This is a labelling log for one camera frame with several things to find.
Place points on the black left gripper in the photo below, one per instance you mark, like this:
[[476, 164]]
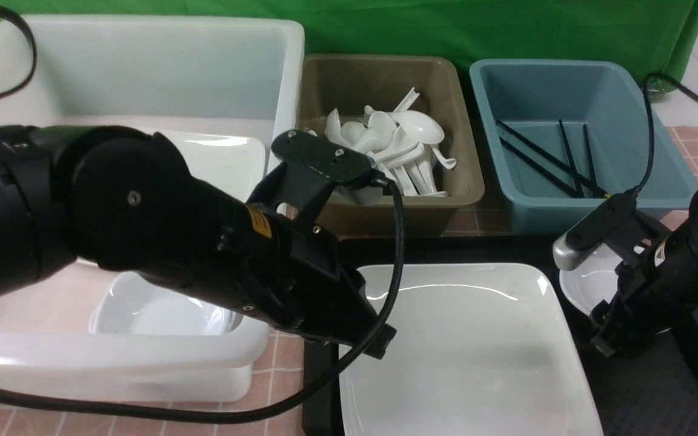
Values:
[[254, 262]]

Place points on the white square rice plate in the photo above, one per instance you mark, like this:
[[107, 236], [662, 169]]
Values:
[[480, 349]]

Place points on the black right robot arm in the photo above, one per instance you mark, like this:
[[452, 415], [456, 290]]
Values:
[[657, 276]]

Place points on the black serving tray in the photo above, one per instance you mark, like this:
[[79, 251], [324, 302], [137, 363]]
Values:
[[654, 394]]

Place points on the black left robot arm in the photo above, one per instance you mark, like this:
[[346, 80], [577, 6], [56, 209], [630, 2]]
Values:
[[35, 230]]

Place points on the blue plastic bin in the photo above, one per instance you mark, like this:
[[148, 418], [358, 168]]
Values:
[[531, 96]]

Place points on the olive brown plastic bin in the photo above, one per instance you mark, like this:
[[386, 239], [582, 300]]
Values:
[[349, 82]]

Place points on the large white plastic bin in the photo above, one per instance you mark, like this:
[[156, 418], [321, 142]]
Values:
[[41, 354]]

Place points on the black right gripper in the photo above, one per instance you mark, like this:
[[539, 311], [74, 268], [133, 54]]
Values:
[[651, 297]]

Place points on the green backdrop cloth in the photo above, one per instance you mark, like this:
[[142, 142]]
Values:
[[385, 27]]

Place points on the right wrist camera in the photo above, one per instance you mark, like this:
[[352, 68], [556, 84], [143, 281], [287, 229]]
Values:
[[616, 223]]

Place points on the white square plate in bin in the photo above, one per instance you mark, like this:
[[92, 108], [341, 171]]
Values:
[[129, 194]]

